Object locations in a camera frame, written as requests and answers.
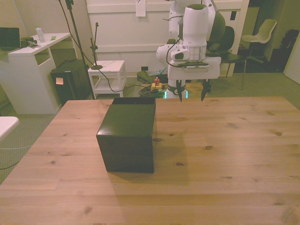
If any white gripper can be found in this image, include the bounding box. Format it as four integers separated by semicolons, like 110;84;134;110
167;56;222;103

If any black drawer cabinet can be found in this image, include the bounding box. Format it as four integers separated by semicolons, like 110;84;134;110
96;104;157;174

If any red emergency stop button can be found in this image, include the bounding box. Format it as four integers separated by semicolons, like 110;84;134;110
151;76;163;91

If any green floor bag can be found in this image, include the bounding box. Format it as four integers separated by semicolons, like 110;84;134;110
136;70;168;84

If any black shell chair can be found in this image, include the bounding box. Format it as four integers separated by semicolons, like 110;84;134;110
207;25;248;91

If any white side table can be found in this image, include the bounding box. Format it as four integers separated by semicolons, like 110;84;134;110
87;60;128;98

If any white shell chair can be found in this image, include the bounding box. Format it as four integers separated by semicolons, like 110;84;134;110
241;19;278;64

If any white paper sheet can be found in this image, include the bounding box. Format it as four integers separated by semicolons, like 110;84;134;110
135;0;147;17

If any black microphone stand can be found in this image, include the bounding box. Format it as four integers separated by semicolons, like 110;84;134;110
90;22;104;71

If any black bag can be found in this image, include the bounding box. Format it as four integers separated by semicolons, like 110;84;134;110
280;29;300;56

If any black computer case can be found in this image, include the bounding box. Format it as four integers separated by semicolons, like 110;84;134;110
50;59;95;106

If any black tripod stand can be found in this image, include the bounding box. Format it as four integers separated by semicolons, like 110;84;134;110
56;0;96;100

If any clear plastic bottle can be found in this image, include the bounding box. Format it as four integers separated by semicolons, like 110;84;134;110
35;24;46;44

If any white desk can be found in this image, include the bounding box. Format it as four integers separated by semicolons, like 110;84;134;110
0;32;72;115

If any dark gadget on desk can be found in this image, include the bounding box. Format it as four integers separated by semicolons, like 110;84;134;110
20;37;38;48

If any white rounded table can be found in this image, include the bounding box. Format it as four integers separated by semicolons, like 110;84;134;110
0;116;20;142

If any black laptop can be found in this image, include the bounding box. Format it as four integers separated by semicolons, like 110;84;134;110
0;27;21;52

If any wooden robot pedestal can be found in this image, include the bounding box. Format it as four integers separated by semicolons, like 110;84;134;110
185;81;209;98

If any green cable bundle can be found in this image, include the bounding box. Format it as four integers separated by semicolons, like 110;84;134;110
138;84;167;98

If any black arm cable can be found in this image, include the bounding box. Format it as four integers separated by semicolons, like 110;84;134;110
163;15;184;69

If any white floor cable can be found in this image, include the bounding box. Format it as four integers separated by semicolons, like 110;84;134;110
0;145;32;150

